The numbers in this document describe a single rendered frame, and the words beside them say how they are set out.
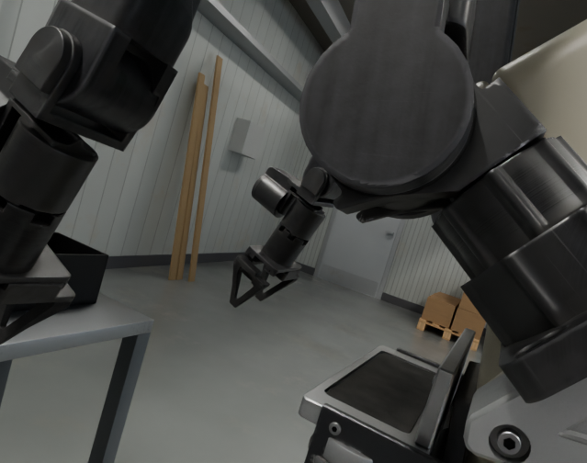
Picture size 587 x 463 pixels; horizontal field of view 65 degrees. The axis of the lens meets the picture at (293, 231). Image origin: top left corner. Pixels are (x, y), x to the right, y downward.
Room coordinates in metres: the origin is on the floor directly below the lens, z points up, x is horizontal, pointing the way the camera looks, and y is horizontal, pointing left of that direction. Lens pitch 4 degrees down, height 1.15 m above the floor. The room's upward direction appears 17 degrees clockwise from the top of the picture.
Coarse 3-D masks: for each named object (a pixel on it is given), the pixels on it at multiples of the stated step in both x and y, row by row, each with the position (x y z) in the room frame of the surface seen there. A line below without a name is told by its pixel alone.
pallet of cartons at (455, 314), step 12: (432, 300) 5.78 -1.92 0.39; (444, 300) 5.88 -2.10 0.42; (456, 300) 6.26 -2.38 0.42; (468, 300) 5.60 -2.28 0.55; (432, 312) 5.76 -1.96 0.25; (444, 312) 5.71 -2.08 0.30; (456, 312) 5.64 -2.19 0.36; (468, 312) 5.59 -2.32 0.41; (420, 324) 5.77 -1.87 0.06; (432, 324) 5.71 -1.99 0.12; (444, 324) 5.69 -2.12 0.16; (456, 324) 5.62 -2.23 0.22; (468, 324) 5.57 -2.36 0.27; (480, 324) 5.52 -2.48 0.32; (444, 336) 5.64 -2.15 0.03; (480, 336) 5.51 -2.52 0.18
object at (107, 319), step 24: (24, 312) 0.84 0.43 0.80; (72, 312) 0.91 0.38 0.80; (96, 312) 0.95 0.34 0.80; (120, 312) 0.99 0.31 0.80; (24, 336) 0.75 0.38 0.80; (48, 336) 0.77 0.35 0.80; (72, 336) 0.81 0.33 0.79; (96, 336) 0.87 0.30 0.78; (120, 336) 0.93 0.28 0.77; (144, 336) 0.99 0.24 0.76; (0, 360) 0.70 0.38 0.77; (120, 360) 0.98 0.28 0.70; (0, 384) 1.17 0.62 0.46; (120, 384) 0.97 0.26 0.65; (120, 408) 0.98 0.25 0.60; (96, 432) 0.99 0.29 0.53; (120, 432) 1.00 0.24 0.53; (96, 456) 0.98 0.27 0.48
